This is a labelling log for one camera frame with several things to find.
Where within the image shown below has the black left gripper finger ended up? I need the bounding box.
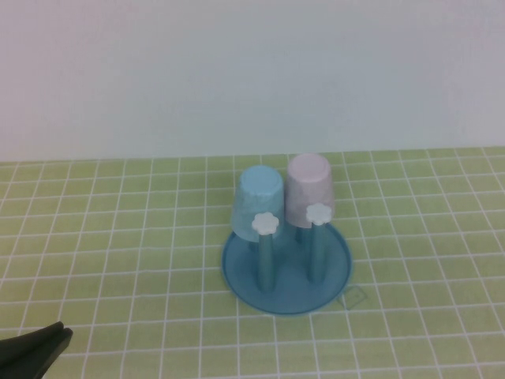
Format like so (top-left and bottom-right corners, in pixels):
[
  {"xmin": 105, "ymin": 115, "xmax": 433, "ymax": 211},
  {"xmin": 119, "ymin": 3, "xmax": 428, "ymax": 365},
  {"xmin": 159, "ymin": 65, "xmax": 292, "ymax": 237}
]
[
  {"xmin": 0, "ymin": 321, "xmax": 65, "ymax": 351},
  {"xmin": 0, "ymin": 328, "xmax": 74, "ymax": 379}
]

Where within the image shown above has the pink plastic cup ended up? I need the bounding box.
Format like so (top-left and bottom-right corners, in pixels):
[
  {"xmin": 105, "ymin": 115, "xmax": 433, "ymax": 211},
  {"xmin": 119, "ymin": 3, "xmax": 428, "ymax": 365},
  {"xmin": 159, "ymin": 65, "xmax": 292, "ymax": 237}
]
[{"xmin": 286, "ymin": 154, "xmax": 336, "ymax": 229}]

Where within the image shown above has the blue cup stand with pegs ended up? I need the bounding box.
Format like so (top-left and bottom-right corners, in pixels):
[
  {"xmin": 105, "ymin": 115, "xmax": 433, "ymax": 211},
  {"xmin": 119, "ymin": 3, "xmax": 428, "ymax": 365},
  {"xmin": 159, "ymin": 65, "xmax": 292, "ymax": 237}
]
[{"xmin": 220, "ymin": 203, "xmax": 354, "ymax": 317}]

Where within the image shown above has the light blue plastic cup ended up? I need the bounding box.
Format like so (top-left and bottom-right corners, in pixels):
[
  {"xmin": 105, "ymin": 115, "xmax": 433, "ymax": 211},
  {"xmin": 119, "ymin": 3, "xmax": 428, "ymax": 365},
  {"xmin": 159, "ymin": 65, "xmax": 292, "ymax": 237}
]
[{"xmin": 230, "ymin": 165, "xmax": 286, "ymax": 242}]

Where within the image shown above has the green checked tablecloth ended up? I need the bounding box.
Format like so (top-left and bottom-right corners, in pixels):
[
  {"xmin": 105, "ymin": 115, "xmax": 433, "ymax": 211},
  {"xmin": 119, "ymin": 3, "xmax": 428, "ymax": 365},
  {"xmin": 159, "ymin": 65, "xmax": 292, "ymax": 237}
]
[{"xmin": 0, "ymin": 148, "xmax": 505, "ymax": 379}]

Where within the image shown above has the clear tape piece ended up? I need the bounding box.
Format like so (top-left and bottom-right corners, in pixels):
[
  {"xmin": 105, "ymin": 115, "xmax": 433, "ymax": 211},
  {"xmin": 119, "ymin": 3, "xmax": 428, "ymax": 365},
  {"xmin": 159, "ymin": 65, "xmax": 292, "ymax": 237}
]
[{"xmin": 341, "ymin": 287, "xmax": 368, "ymax": 311}]

